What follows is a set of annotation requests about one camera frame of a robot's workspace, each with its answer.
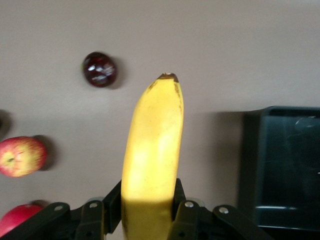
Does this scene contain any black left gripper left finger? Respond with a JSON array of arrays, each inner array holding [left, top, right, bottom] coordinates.
[[0, 179, 123, 240]]

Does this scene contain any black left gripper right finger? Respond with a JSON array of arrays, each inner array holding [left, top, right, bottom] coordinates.
[[167, 177, 276, 240]]

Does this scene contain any yellow banana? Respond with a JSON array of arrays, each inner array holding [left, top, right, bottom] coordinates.
[[120, 72, 185, 240]]

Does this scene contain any red yellow apple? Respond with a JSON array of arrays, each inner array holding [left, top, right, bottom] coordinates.
[[0, 136, 48, 178]]

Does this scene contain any black plastic tray box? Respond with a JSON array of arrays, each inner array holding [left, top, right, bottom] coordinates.
[[243, 106, 320, 232]]

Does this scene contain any red pomegranate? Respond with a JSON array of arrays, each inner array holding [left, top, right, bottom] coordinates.
[[0, 203, 45, 238]]

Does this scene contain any dark purple mangosteen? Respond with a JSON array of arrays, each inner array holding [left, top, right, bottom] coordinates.
[[81, 51, 118, 88]]

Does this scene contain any brown table cover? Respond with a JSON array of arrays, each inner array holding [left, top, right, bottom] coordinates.
[[0, 0, 320, 240]]

